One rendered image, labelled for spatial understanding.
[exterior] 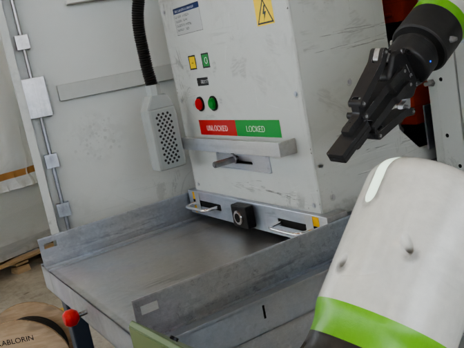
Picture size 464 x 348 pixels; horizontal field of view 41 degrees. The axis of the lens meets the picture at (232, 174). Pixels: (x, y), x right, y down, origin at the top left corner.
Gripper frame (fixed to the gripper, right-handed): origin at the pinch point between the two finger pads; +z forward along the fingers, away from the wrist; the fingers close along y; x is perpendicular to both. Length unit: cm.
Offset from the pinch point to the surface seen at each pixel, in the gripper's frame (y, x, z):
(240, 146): -10.7, -37.4, -5.8
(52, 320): -86, -178, 36
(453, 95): -20.3, -7.1, -33.2
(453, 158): -31.1, -7.9, -27.2
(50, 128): 0, -94, 5
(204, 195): -27, -61, -3
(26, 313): -78, -184, 40
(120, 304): -13, -37, 33
